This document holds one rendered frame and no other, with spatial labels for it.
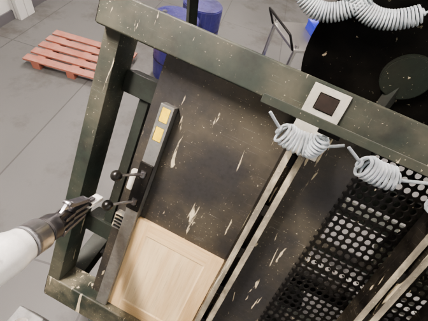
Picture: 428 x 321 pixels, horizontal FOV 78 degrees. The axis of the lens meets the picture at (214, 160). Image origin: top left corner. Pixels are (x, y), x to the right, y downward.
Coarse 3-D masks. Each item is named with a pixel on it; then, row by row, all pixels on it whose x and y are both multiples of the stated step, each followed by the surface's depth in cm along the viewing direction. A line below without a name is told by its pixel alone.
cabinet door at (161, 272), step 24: (144, 240) 106; (168, 240) 104; (144, 264) 110; (168, 264) 107; (192, 264) 104; (216, 264) 101; (120, 288) 117; (144, 288) 114; (168, 288) 111; (192, 288) 107; (144, 312) 117; (168, 312) 114; (192, 312) 111
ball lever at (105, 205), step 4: (108, 200) 90; (132, 200) 97; (136, 200) 98; (104, 204) 89; (108, 204) 89; (112, 204) 90; (116, 204) 93; (132, 204) 98; (104, 208) 89; (108, 208) 89
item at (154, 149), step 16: (160, 112) 88; (176, 112) 90; (160, 144) 91; (144, 160) 94; (128, 208) 101; (128, 224) 104; (128, 240) 106; (112, 256) 110; (112, 272) 112; (112, 288) 117
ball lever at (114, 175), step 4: (112, 172) 85; (116, 172) 85; (120, 172) 86; (144, 172) 93; (112, 176) 85; (116, 176) 85; (120, 176) 86; (140, 176) 94; (144, 176) 94; (116, 180) 86
